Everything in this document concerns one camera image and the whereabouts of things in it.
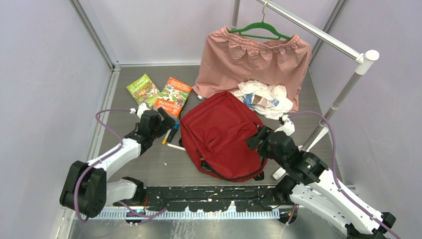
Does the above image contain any orange treehouse book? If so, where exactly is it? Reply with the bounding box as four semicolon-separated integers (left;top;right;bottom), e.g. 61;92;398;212
154;77;192;118

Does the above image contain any red backpack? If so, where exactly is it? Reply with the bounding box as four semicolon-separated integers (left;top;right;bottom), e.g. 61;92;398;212
180;91;267;182

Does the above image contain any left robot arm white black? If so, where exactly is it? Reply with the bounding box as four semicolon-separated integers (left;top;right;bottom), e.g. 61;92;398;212
59;103;176;223

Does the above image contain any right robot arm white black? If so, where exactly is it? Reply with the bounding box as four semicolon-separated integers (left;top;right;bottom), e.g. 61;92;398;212
246;126;396;239

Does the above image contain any black blue highlighter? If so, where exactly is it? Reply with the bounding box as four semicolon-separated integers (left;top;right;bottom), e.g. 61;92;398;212
166;122;180;143

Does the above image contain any white yellow marker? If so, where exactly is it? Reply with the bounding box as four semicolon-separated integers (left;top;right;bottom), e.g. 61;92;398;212
162;129;171;144

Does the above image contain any white peach marker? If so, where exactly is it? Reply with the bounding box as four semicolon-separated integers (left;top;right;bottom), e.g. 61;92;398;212
167;143;186;151

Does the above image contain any green treehouse book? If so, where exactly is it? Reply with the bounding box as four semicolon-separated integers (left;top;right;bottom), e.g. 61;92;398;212
126;74;160;108

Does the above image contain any white crumpled cloth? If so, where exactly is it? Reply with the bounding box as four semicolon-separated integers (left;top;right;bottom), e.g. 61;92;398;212
231;80;293;120

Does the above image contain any pink skirt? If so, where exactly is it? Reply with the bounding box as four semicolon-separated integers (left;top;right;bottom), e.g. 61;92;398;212
193;27;312;112

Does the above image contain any green clothes hanger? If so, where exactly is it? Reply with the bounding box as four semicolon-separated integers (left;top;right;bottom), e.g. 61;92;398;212
228;0;292;40

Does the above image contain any silver white clothes rack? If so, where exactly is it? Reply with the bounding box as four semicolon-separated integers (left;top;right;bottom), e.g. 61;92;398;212
230;0;380;181

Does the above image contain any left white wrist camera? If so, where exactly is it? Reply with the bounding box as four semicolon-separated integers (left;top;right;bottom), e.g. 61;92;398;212
129;103;151;119

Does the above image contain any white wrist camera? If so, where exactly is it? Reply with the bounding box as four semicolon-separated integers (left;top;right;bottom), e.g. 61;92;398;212
129;103;151;119
277;114;295;136

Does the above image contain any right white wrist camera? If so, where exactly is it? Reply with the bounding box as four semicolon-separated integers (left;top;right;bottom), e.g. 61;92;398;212
277;114;295;136

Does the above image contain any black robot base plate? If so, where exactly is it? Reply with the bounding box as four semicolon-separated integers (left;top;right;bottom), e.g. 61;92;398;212
113;185;309;214

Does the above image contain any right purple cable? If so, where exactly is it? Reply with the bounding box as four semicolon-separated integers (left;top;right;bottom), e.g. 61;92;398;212
280;111;401;239

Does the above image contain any purple cable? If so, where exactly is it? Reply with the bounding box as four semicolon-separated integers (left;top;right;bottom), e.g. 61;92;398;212
280;111;401;239
73;109;169;225

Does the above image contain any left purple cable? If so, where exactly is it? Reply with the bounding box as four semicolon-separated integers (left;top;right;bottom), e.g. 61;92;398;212
73;109;169;225

